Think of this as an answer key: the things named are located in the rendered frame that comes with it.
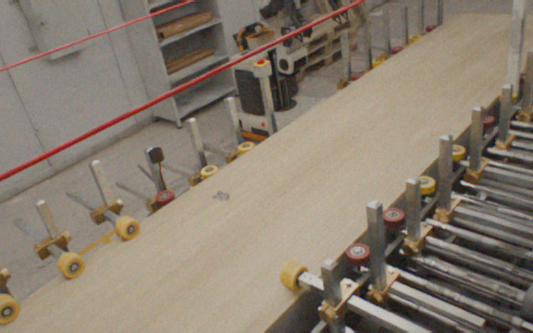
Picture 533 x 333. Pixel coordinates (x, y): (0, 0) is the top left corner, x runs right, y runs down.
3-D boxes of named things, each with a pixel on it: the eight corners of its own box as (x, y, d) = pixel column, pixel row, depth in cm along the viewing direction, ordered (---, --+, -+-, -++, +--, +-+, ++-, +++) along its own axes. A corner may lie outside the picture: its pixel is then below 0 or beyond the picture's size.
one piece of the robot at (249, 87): (242, 123, 439) (223, 34, 399) (280, 100, 471) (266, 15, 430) (269, 130, 418) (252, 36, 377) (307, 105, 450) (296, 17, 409)
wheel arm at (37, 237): (15, 227, 205) (11, 219, 203) (22, 222, 207) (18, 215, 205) (68, 270, 172) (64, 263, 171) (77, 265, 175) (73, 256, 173)
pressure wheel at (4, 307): (18, 298, 164) (4, 318, 162) (-2, 290, 159) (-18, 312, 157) (25, 305, 161) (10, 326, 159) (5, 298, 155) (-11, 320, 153)
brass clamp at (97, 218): (92, 221, 200) (87, 212, 197) (118, 204, 208) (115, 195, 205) (99, 226, 196) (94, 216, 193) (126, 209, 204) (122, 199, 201)
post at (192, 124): (207, 203, 245) (184, 119, 222) (213, 200, 247) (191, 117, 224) (212, 205, 243) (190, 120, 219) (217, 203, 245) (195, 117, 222)
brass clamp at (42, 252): (35, 255, 185) (30, 245, 183) (67, 237, 193) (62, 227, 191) (43, 262, 181) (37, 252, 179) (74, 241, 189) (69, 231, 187)
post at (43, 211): (78, 294, 201) (31, 202, 178) (85, 289, 203) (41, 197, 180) (81, 298, 199) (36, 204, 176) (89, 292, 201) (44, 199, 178)
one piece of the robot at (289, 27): (278, 46, 382) (274, 19, 371) (300, 36, 398) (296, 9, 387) (294, 48, 371) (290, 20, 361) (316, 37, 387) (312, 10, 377)
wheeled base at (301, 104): (236, 137, 449) (230, 113, 436) (279, 110, 485) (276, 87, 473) (291, 153, 405) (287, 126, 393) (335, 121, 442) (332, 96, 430)
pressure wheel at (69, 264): (58, 252, 172) (79, 251, 178) (55, 273, 173) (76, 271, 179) (66, 258, 168) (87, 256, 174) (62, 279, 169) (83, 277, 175)
